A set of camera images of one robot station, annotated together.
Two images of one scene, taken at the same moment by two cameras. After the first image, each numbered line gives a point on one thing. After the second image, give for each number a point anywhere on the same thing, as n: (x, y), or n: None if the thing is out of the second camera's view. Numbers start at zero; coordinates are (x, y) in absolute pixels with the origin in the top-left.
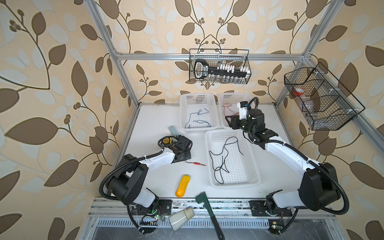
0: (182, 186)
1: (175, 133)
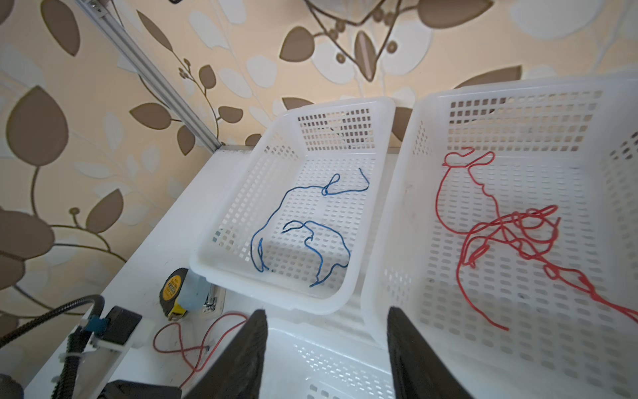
0: None
1: (199, 296)
